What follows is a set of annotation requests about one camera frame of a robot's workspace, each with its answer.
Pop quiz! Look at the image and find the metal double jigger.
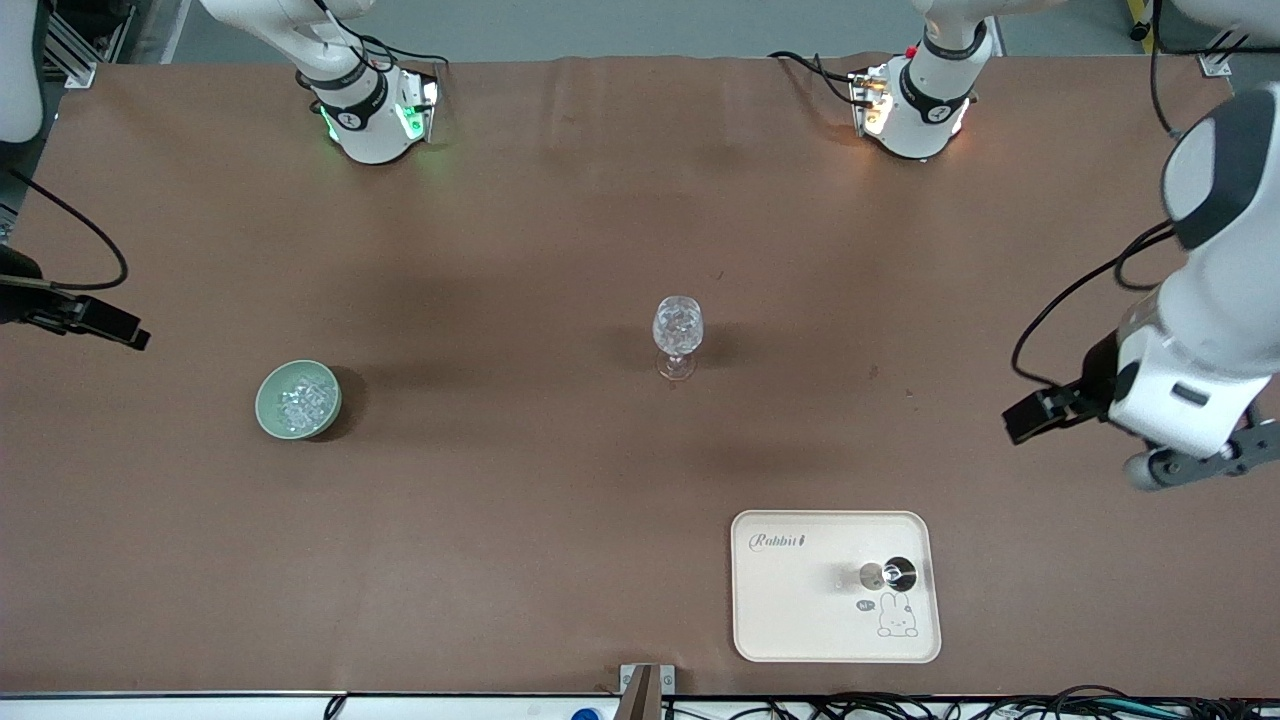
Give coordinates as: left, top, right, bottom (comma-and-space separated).
858, 556, 918, 593

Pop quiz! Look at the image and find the pile of clear ice cubes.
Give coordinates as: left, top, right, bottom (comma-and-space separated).
278, 375, 337, 433

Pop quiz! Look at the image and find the clear crystal wine glass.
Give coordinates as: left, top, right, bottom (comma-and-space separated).
652, 296, 705, 382

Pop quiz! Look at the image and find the green ceramic bowl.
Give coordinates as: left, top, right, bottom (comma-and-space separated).
255, 360, 343, 441

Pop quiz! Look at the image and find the cream rabbit print tray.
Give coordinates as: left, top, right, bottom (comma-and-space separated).
731, 510, 943, 664

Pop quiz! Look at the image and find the brown table cover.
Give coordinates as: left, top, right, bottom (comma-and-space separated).
0, 55, 1280, 698

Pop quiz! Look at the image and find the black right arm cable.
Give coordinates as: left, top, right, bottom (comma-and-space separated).
0, 168, 129, 293

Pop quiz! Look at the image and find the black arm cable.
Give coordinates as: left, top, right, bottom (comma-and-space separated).
0, 168, 129, 293
1012, 0, 1183, 388

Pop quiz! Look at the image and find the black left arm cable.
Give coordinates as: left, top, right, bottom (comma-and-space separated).
1012, 0, 1183, 388

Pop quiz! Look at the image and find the aluminium frame profile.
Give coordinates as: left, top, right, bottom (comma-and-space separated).
1200, 30, 1246, 77
40, 0, 136, 89

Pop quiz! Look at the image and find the black cable bundle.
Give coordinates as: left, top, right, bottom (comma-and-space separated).
660, 685, 1280, 720

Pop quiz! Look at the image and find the grey base connector bracket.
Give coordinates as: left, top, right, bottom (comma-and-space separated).
398, 72, 443, 143
848, 65, 893, 138

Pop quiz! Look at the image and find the white table edge rail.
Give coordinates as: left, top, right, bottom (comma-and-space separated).
0, 690, 1280, 720

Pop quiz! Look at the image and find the black base cable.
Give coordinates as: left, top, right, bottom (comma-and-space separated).
300, 0, 447, 96
768, 50, 863, 106

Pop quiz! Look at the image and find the grey metal bracket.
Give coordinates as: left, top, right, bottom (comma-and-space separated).
618, 663, 676, 720

